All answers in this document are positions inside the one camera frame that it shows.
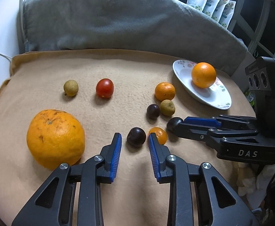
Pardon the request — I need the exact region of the dark plum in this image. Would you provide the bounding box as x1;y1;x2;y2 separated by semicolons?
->
146;104;161;119
167;117;183;134
127;127;146;147

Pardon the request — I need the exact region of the brown longan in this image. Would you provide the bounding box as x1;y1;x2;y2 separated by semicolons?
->
160;99;175;117
63;80;79;97

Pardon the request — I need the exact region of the large spotted orange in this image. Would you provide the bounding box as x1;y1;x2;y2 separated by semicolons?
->
27;109;85;170

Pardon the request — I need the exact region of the red tomato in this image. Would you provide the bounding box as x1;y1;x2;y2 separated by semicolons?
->
96;78;114;99

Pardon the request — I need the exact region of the floral white plate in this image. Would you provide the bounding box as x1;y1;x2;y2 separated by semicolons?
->
172;60;232;110

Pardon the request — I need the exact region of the small orange kumquat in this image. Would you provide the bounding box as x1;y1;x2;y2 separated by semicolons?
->
148;127;168;145

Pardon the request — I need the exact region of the smooth orange on plate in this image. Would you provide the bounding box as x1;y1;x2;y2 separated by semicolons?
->
191;62;217;88

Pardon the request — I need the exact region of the small mandarin orange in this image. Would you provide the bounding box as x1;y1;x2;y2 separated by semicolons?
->
154;82;176;101

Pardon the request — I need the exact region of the beige blanket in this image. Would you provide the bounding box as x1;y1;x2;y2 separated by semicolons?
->
0;50;255;225

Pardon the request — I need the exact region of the grey cushion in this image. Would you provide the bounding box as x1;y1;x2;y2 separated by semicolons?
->
22;0;247;75

